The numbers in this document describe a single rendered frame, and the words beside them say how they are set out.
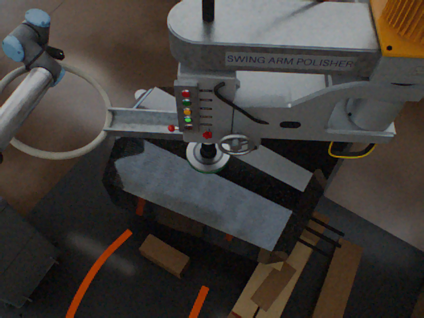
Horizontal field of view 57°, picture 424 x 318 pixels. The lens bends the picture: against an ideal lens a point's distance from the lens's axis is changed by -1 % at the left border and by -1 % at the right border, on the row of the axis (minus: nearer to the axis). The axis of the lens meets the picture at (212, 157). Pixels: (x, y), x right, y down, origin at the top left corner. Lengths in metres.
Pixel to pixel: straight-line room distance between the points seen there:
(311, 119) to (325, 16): 0.40
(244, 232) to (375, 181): 1.36
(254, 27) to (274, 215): 0.96
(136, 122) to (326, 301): 1.53
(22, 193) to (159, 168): 1.30
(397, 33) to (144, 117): 1.08
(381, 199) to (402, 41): 1.83
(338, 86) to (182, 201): 1.01
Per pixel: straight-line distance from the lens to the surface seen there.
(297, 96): 1.48
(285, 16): 1.35
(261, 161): 2.00
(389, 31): 1.36
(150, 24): 3.88
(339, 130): 1.66
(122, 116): 1.85
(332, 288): 2.60
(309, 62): 1.31
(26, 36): 1.67
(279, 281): 2.40
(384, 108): 1.58
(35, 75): 1.59
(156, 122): 1.81
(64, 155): 1.71
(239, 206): 1.96
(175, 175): 2.03
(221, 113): 1.50
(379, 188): 3.06
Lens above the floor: 2.53
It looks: 60 degrees down
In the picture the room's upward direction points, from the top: 1 degrees clockwise
